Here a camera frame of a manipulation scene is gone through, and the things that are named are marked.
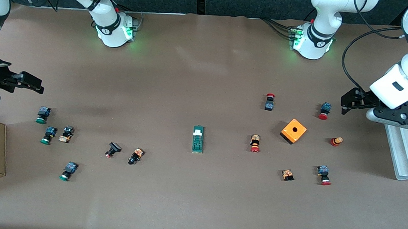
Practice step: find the red push button black block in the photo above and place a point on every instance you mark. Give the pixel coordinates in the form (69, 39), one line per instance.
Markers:
(269, 105)

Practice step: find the green push button blue block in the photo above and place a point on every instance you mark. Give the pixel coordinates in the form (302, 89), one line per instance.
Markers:
(43, 112)
(70, 169)
(50, 132)

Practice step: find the red push button blue block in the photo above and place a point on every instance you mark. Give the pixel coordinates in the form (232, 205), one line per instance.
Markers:
(322, 171)
(326, 107)

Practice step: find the black orange push button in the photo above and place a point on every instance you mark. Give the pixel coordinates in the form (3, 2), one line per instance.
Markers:
(136, 155)
(66, 135)

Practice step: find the red yellow emergency button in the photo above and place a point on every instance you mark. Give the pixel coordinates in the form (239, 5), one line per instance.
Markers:
(255, 142)

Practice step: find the red yellow mushroom button head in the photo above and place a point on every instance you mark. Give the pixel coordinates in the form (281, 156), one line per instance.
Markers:
(335, 142)

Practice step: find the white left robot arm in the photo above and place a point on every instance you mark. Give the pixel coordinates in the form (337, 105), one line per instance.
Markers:
(317, 47)

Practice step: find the small orange contact block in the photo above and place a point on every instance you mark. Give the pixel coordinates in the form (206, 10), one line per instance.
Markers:
(287, 174)

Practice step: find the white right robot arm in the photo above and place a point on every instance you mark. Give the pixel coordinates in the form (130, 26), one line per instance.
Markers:
(107, 30)

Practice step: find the orange button enclosure box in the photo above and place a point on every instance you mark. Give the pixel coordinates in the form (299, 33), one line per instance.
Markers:
(297, 134)

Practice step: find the black square button red tip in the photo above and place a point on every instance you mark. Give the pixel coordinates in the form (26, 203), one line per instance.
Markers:
(114, 147)

